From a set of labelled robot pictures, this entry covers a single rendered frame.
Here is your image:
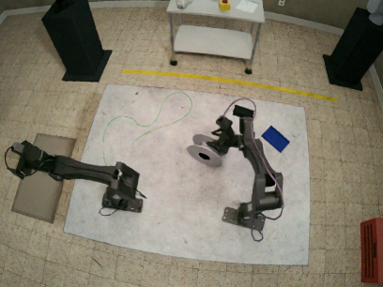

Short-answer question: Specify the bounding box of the blue notebook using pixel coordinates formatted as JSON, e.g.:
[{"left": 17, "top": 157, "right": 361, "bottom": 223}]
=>
[{"left": 261, "top": 125, "right": 290, "bottom": 153}]

